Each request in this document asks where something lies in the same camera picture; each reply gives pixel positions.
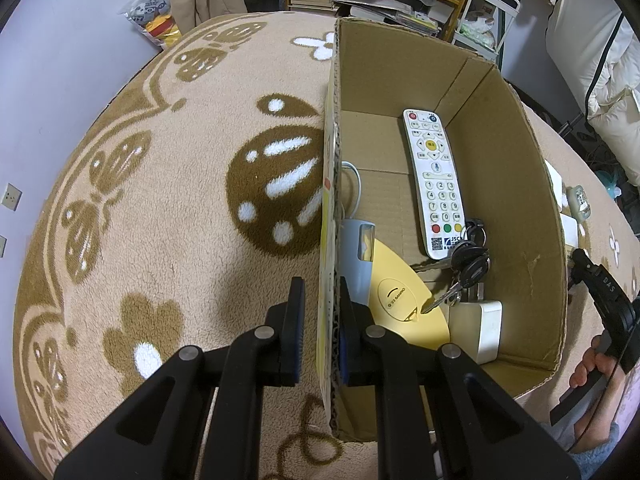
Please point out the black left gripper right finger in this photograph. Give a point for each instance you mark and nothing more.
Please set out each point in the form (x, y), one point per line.
(438, 414)

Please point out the white folded mattress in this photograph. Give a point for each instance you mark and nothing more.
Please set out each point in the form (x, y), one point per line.
(597, 53)

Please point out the light blue power bank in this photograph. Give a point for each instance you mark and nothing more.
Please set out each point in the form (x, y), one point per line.
(356, 247)

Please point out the white rectangular charger block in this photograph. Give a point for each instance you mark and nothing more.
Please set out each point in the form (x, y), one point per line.
(475, 327)

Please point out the black key bunch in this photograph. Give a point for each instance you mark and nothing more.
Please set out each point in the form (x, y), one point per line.
(468, 261)

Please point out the brown cardboard box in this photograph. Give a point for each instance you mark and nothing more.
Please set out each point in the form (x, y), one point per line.
(377, 72)

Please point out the small white packet on carpet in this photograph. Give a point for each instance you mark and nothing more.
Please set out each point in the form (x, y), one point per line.
(568, 222)

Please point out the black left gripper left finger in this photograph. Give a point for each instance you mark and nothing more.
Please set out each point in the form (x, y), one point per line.
(199, 416)

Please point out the white metal cart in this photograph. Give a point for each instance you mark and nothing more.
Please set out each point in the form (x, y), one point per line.
(484, 24)

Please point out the small green white case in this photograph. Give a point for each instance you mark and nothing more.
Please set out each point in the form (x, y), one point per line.
(578, 202)

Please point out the white remote control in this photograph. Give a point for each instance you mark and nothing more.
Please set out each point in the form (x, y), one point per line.
(437, 188)

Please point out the white wall socket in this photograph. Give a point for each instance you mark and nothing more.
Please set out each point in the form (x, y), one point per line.
(11, 197)
(2, 245)

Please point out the plush toy bag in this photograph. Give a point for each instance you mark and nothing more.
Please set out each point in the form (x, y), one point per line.
(153, 19)

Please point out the yellow round plastic disc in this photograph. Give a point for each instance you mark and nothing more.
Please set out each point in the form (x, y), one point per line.
(397, 295)

